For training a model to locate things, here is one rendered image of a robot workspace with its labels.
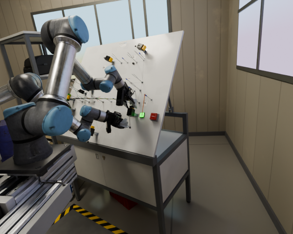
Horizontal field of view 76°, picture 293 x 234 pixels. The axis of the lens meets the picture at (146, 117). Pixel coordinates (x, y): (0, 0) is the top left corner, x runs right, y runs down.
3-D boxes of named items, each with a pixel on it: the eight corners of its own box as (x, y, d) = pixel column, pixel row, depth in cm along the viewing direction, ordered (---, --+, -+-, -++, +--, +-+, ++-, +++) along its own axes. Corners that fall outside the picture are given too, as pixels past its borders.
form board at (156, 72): (57, 133, 195) (56, 133, 194) (87, 48, 217) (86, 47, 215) (154, 157, 130) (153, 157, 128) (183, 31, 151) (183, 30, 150)
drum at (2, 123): (-5, 169, 313) (-22, 126, 290) (20, 154, 360) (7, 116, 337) (22, 170, 302) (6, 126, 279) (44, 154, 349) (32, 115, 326)
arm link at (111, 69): (101, 72, 121) (105, 65, 126) (109, 86, 128) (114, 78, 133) (111, 69, 117) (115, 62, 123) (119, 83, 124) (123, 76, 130)
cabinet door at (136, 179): (156, 207, 146) (150, 163, 135) (105, 187, 177) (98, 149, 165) (157, 205, 149) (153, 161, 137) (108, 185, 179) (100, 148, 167)
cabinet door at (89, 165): (106, 186, 177) (98, 149, 165) (70, 172, 208) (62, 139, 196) (107, 185, 179) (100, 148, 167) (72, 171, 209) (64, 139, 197)
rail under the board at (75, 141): (153, 166, 130) (152, 158, 128) (56, 140, 195) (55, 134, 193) (157, 163, 134) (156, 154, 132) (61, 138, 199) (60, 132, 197)
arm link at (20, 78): (15, 69, 87) (96, 133, 106) (22, 68, 97) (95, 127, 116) (-3, 87, 87) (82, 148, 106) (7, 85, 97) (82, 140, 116)
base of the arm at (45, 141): (37, 165, 75) (29, 142, 72) (5, 164, 77) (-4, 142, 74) (59, 146, 89) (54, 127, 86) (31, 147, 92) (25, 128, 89)
